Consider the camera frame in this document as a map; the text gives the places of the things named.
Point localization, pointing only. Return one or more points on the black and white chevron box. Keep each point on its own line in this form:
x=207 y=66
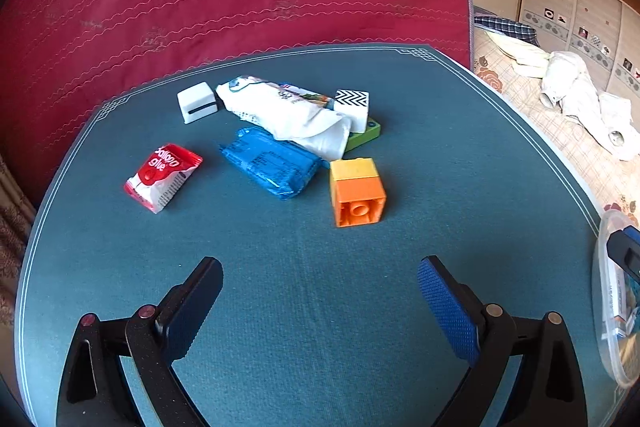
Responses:
x=352 y=104

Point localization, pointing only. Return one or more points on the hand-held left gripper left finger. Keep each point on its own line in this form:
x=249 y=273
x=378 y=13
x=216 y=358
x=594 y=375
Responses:
x=187 y=332

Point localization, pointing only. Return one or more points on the blue plaid cloth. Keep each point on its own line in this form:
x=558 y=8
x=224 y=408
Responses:
x=505 y=29

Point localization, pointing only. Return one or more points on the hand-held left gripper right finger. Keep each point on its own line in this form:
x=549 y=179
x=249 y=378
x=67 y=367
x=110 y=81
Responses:
x=445 y=307

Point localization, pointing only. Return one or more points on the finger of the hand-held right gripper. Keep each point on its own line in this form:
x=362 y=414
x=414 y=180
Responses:
x=625 y=249

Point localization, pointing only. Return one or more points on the teal table cover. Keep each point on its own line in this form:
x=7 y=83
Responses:
x=300 y=282

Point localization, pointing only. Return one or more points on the small white box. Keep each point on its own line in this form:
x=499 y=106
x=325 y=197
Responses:
x=195 y=99

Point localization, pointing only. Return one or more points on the white printed plastic bag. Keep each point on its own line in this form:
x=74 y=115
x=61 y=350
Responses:
x=280 y=112

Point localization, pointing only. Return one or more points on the orange and yellow toy brick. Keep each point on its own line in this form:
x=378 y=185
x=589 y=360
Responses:
x=357 y=197

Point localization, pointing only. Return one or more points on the white clothing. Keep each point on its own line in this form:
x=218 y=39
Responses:
x=580 y=92

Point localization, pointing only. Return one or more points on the green block with blue dots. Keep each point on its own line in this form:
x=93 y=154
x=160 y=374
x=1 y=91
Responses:
x=367 y=134

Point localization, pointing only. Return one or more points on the cream cloth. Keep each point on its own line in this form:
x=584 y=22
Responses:
x=520 y=54

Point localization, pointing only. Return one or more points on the clear plastic container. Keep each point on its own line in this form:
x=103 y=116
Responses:
x=607 y=349

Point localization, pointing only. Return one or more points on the white packet with blue dot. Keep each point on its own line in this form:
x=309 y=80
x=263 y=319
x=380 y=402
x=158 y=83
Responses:
x=619 y=302

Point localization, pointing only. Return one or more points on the red and white packet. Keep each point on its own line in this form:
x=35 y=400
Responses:
x=160 y=177

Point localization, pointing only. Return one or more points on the floral bed sheet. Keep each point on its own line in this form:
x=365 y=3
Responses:
x=550 y=142

